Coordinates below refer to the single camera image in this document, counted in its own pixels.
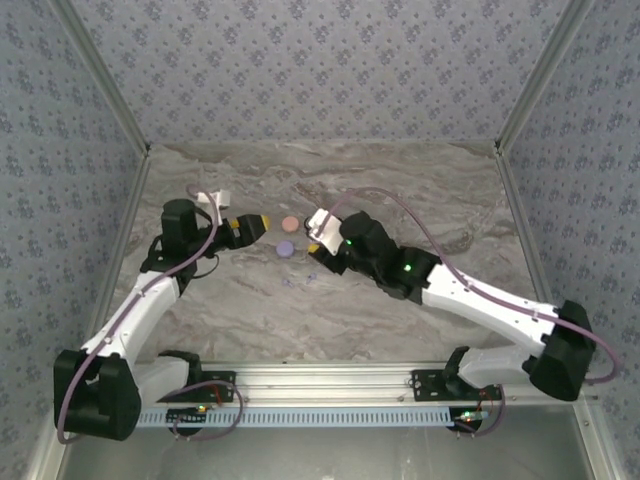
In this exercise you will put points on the aluminium table side rail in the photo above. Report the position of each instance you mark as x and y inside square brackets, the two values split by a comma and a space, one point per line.
[524, 225]
[125, 225]

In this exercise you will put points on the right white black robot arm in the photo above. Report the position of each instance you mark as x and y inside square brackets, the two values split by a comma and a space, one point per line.
[480, 305]

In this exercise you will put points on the small controller circuit board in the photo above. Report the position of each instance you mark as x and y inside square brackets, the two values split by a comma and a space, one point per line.
[470, 416]
[187, 415]

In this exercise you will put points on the purple earbud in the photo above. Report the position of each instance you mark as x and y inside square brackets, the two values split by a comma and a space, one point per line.
[311, 277]
[287, 283]

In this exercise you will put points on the purple round charging case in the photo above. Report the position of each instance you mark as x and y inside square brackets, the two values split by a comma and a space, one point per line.
[286, 249]

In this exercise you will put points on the pink round charging case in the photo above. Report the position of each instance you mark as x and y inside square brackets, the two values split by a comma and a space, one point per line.
[290, 224]

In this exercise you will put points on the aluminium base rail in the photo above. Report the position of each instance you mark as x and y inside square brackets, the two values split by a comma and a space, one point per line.
[320, 382]

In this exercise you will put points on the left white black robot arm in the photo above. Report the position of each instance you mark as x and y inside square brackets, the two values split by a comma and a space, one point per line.
[135, 315]

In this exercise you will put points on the aluminium frame post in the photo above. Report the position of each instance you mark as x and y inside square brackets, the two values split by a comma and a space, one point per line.
[106, 75]
[538, 75]

